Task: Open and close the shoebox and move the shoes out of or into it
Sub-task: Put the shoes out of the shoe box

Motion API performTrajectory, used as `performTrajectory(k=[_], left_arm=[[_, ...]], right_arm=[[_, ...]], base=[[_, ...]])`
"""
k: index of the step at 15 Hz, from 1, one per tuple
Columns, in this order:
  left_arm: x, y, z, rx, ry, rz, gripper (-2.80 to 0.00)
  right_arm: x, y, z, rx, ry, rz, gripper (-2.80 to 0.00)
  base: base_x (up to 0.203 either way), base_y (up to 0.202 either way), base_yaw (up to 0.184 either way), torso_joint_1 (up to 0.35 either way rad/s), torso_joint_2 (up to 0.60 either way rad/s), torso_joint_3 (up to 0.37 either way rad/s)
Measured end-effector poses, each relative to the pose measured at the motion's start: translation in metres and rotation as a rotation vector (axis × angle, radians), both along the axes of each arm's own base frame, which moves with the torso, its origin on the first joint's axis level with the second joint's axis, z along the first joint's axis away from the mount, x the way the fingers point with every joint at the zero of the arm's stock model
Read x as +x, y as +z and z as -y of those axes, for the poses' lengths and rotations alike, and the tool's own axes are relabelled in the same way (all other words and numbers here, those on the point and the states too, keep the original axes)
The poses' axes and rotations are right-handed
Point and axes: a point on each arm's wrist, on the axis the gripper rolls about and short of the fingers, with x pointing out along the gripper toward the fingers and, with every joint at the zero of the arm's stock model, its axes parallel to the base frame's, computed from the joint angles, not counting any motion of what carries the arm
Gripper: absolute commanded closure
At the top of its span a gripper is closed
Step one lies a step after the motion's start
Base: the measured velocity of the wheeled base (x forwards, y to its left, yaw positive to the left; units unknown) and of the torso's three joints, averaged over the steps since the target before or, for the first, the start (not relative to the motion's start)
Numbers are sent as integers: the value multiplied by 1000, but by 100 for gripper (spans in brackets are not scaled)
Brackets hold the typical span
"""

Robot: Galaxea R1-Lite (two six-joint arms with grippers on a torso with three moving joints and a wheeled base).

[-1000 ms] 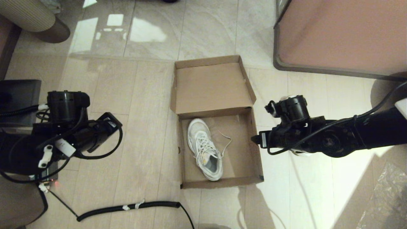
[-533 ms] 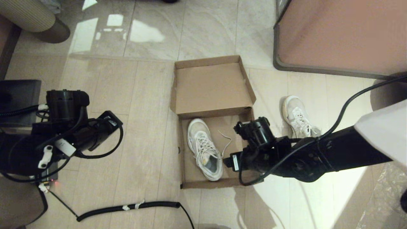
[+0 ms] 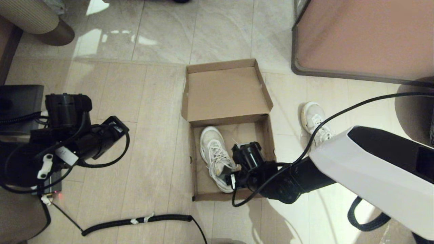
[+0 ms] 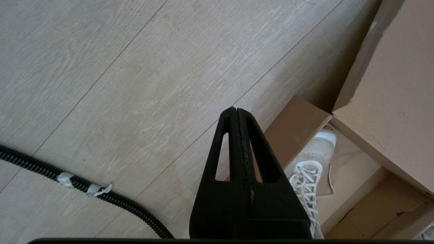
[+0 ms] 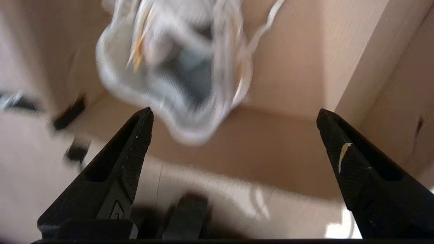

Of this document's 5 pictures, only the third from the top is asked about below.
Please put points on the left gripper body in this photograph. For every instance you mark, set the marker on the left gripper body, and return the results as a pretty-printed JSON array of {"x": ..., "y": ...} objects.
[{"x": 112, "y": 135}]

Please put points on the grey metal power device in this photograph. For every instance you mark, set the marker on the grey metal power device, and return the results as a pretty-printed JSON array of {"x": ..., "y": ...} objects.
[{"x": 51, "y": 186}]

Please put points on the dark brown furniture edge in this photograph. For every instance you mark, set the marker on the dark brown furniture edge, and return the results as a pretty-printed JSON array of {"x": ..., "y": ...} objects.
[{"x": 6, "y": 44}]

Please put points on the white plug connector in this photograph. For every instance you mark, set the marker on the white plug connector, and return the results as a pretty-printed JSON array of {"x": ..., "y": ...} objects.
[{"x": 46, "y": 200}]

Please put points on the white mesh sneaker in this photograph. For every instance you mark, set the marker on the white mesh sneaker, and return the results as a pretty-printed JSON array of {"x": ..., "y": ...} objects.
[
  {"x": 313, "y": 117},
  {"x": 212, "y": 149}
]

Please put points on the brown rounded seat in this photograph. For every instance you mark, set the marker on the brown rounded seat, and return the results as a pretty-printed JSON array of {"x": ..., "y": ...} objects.
[{"x": 17, "y": 220}]

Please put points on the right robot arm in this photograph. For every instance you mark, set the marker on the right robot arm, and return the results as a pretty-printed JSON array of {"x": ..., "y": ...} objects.
[{"x": 379, "y": 169}]

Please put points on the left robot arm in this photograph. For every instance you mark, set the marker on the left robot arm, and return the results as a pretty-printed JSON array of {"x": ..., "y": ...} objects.
[{"x": 67, "y": 108}]

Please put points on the pink upholstered furniture grey trim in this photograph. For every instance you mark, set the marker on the pink upholstered furniture grey trim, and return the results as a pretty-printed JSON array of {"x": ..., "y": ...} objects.
[{"x": 366, "y": 34}]

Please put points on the clear plastic bag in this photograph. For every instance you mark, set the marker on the clear plastic bag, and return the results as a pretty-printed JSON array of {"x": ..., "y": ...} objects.
[{"x": 51, "y": 4}]

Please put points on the ribbed beige pouf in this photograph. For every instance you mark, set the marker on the ribbed beige pouf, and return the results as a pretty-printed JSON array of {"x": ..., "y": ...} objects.
[{"x": 27, "y": 17}]

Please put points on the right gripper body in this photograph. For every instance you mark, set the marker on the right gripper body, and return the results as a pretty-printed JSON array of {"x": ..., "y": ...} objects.
[{"x": 252, "y": 178}]

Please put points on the brown cardboard shoe box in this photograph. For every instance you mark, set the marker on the brown cardboard shoe box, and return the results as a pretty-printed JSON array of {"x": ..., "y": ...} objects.
[{"x": 227, "y": 95}]

